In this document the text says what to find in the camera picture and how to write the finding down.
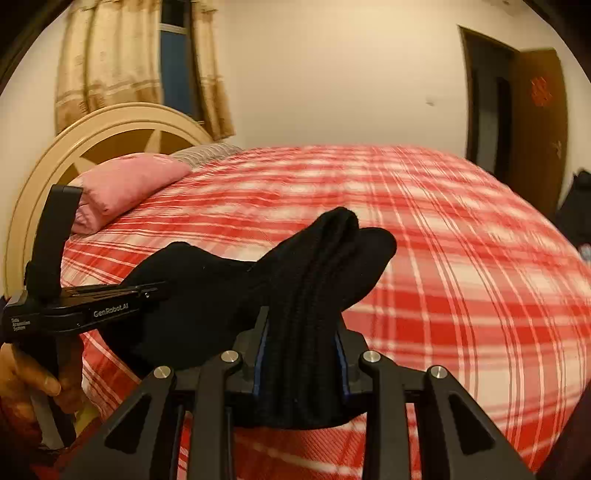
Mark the person's left hand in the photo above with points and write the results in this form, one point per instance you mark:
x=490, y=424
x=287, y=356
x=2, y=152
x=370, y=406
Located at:
x=27, y=374

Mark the pink pillow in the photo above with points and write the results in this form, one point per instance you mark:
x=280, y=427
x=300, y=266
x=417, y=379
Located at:
x=124, y=184

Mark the grey striped pillow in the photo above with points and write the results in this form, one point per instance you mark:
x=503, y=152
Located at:
x=207, y=152

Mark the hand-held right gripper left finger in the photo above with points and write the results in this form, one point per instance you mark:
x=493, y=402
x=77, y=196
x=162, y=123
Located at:
x=259, y=364

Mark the red door decoration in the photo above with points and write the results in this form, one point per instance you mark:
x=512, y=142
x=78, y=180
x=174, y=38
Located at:
x=541, y=92

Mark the black sock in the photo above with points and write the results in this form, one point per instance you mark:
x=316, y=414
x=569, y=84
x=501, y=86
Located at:
x=300, y=277

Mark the beige wooden headboard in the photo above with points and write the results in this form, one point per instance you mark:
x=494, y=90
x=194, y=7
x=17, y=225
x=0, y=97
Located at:
x=46, y=157

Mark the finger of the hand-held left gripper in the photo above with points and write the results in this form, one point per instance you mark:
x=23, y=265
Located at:
x=147, y=291

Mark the person's left forearm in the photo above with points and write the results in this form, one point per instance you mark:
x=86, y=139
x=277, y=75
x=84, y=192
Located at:
x=18, y=438

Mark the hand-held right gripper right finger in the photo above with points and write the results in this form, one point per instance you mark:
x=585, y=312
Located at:
x=342, y=369

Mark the red plaid bed sheet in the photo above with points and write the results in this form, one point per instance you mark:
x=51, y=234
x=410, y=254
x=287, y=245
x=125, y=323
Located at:
x=438, y=230

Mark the brown wooden door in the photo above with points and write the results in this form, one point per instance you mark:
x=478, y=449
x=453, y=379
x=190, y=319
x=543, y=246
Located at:
x=540, y=152

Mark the dark doorway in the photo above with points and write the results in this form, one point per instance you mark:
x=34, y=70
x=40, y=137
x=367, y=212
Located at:
x=485, y=101

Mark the window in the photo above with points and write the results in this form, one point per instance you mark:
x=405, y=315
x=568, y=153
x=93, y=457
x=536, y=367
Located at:
x=178, y=60

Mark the light blue cloth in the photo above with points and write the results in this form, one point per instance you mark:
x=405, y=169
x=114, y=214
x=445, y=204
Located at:
x=585, y=254

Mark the dark hanging clothing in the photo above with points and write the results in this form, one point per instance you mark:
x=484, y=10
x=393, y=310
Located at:
x=575, y=212

